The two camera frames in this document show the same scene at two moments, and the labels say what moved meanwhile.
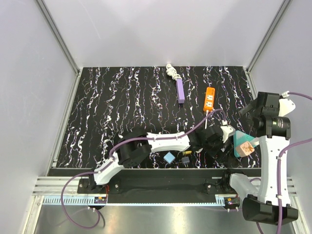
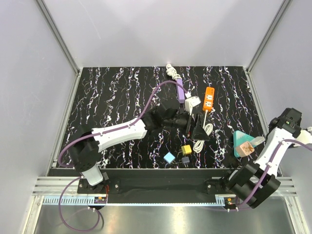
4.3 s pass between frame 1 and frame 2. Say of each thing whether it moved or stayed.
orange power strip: stayed
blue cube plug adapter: stayed
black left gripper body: moved
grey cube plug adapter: stayed
